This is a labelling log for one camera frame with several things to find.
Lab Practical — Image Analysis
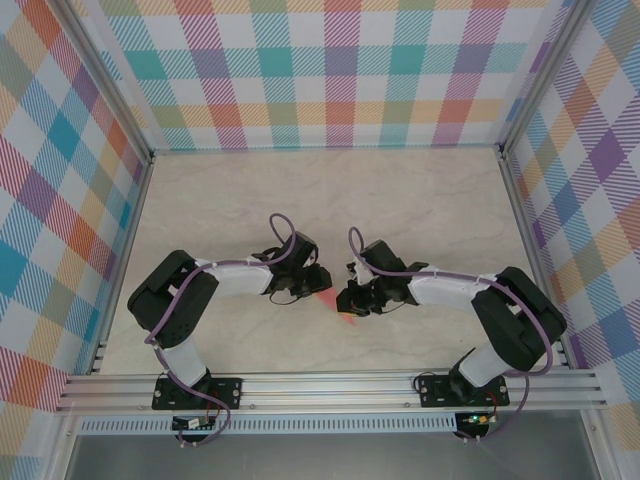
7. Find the pink paper sheet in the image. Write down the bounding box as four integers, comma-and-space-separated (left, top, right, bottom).
313, 293, 359, 330

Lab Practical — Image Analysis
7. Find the grey metal bench panel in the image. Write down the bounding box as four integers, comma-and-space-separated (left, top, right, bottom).
64, 432, 601, 480

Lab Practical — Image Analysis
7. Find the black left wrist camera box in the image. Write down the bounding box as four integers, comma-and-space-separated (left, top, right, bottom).
287, 232, 321, 269

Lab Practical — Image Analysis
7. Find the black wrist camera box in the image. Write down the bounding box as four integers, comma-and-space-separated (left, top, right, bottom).
287, 232, 321, 269
362, 239, 406, 274

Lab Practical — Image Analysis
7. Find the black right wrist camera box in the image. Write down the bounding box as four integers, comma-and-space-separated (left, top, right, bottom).
362, 239, 406, 274

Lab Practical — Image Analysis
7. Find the long aluminium base rail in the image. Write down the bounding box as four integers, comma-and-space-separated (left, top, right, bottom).
54, 367, 610, 415

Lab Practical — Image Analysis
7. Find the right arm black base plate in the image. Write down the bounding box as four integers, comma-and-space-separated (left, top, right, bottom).
418, 374, 511, 409

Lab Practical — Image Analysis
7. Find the perforated metal cable tray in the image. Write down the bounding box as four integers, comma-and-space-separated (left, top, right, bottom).
78, 418, 459, 435

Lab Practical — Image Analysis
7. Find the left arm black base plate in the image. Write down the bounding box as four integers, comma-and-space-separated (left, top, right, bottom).
151, 375, 244, 411

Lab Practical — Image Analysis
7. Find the right aluminium side rail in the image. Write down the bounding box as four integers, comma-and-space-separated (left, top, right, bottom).
498, 152, 572, 370

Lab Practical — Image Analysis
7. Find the aluminium side rail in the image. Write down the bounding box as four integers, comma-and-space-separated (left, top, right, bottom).
498, 152, 572, 370
88, 154, 156, 375

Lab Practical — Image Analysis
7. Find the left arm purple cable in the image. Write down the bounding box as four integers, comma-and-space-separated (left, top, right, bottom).
144, 213, 301, 449

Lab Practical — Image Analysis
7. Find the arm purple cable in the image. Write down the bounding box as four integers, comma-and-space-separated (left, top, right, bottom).
348, 227, 555, 444
144, 213, 301, 449

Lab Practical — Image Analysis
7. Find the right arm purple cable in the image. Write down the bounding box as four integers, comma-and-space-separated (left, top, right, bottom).
348, 227, 555, 444

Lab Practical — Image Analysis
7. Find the left aluminium side rail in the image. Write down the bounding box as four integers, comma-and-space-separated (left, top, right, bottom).
88, 154, 156, 375

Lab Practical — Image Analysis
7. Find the right aluminium corner post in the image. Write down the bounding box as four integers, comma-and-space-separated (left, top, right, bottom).
497, 0, 594, 159

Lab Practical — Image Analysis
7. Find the aluminium corner post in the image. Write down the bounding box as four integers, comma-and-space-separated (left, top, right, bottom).
58, 0, 155, 166
497, 0, 594, 159

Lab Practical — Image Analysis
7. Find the left aluminium corner post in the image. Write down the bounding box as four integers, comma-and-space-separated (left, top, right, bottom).
58, 0, 155, 166

